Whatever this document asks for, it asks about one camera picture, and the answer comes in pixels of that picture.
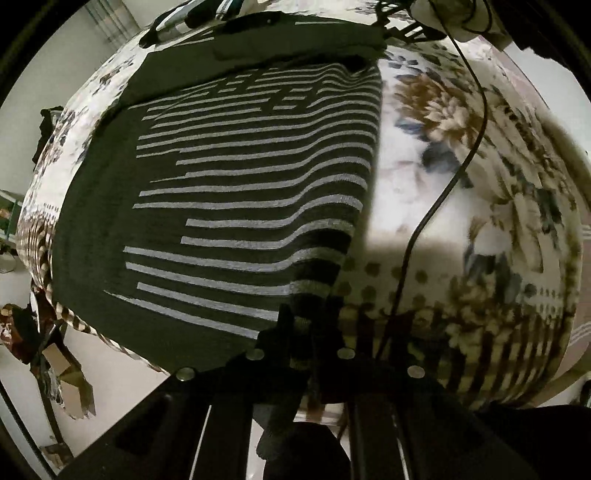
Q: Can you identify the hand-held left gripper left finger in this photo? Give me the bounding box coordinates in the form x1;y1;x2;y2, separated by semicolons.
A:
60;313;311;480

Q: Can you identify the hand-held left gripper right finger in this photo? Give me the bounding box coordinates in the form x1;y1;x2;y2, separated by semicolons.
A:
313;318;541;480

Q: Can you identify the dark striped sweater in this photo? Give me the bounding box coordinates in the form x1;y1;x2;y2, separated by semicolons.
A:
50;13;387;462

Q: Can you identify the cardboard box on floor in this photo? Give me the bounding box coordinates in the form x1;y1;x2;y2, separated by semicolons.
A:
41;340;97;420

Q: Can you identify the floral printed blanket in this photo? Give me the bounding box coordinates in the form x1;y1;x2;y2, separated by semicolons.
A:
16;0;591;416

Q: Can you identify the brown patterned cloth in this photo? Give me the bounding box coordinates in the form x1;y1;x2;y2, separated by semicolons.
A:
0;302;42;365

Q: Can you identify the striped cloth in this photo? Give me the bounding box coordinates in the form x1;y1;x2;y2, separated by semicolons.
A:
140;0;262;48

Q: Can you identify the black cable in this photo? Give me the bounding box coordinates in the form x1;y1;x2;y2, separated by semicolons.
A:
373;0;488;361

